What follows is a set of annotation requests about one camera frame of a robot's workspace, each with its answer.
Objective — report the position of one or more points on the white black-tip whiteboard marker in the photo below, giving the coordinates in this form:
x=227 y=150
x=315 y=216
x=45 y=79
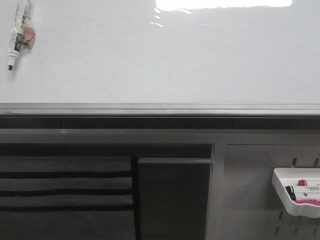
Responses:
x=21 y=20

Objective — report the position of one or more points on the large white whiteboard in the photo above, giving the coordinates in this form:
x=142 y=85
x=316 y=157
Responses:
x=154 y=57

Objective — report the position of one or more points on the grey metal whiteboard stand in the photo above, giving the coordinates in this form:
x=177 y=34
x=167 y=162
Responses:
x=242 y=202

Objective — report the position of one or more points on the dark grey flat panel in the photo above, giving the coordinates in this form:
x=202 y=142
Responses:
x=174 y=199

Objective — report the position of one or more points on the black-capped white marker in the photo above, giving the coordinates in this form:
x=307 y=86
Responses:
x=303 y=193

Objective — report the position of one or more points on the red-capped white marker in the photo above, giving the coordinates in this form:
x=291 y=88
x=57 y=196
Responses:
x=309 y=182

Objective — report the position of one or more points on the red magnet taped on marker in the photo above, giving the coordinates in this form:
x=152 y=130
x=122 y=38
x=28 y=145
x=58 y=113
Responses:
x=29 y=35

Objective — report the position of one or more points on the white plastic marker tray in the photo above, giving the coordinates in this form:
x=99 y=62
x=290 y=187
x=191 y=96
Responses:
x=283 y=177

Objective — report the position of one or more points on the pink highlighter marker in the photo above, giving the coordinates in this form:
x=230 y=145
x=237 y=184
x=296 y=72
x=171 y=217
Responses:
x=308 y=201

